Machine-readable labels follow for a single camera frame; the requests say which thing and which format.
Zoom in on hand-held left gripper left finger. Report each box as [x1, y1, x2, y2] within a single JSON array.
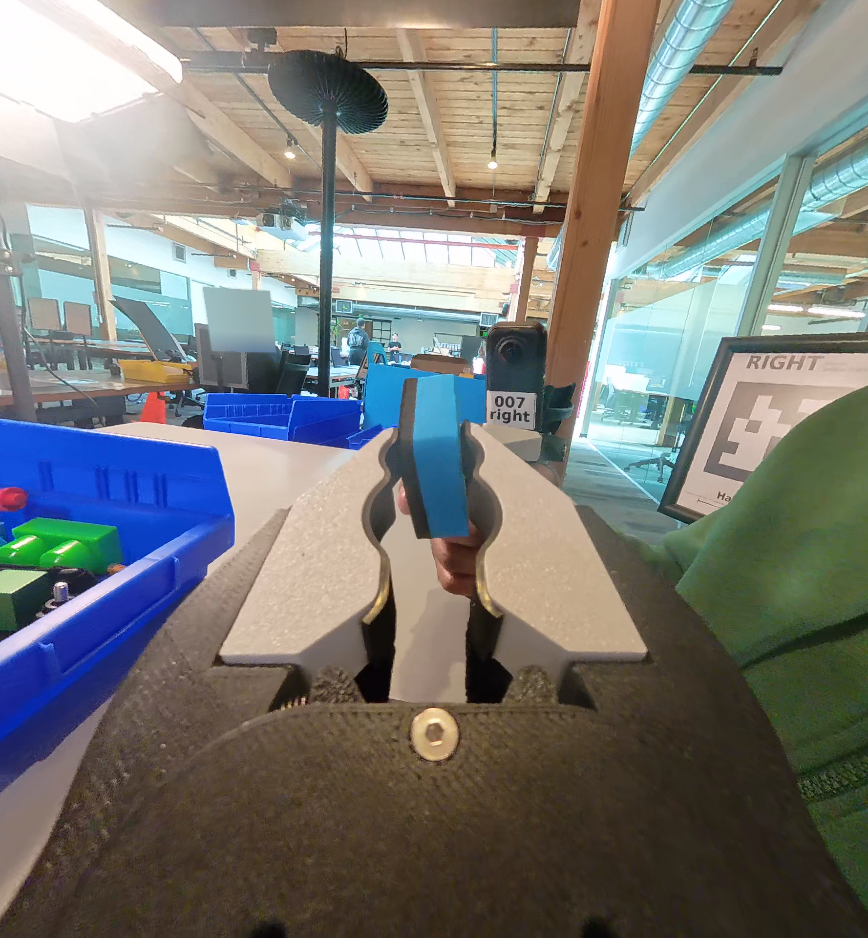
[[217, 427, 398, 673]]

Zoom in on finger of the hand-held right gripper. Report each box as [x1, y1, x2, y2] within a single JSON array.
[[488, 425, 545, 463]]

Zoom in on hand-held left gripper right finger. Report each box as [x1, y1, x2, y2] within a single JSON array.
[[459, 421, 649, 680]]

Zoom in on light blue foam block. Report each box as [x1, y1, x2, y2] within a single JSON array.
[[397, 374, 472, 541]]

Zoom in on large blue plastic bin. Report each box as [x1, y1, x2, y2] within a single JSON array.
[[0, 414, 235, 775]]

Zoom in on person's right forearm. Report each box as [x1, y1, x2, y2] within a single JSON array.
[[620, 377, 868, 671]]

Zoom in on person's right hand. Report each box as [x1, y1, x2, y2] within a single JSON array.
[[397, 484, 490, 599]]

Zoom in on light blue cart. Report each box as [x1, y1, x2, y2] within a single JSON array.
[[362, 364, 480, 434]]

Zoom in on framed marker sign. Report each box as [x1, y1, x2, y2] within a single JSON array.
[[657, 331, 868, 526]]

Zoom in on computer monitor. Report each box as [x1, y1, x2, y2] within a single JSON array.
[[194, 322, 251, 391]]

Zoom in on green two-stud brick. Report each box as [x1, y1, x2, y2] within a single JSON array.
[[0, 516, 124, 575]]

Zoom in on yellow bin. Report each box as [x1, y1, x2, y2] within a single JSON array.
[[119, 359, 195, 383]]

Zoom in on green cube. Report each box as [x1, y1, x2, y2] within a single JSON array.
[[0, 568, 51, 632]]

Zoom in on black tilted panel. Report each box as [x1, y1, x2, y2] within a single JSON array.
[[110, 297, 190, 361]]

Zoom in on long wooden table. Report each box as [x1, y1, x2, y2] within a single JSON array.
[[0, 366, 202, 413]]

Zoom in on black pole round disc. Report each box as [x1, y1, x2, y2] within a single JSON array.
[[267, 50, 390, 401]]

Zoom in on green jacket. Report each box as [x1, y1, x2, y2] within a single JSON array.
[[741, 638, 868, 938]]

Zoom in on metal light stand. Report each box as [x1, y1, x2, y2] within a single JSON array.
[[0, 161, 40, 423]]

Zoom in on studio light panel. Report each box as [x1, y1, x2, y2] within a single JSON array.
[[0, 0, 185, 127]]

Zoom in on slim wooden post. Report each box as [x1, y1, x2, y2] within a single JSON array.
[[510, 236, 540, 324], [85, 209, 119, 342]]

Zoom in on thick wooden post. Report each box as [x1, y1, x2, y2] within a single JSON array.
[[544, 0, 662, 442]]

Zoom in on silver spiral duct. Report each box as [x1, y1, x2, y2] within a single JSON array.
[[646, 139, 868, 284], [628, 0, 737, 159]]

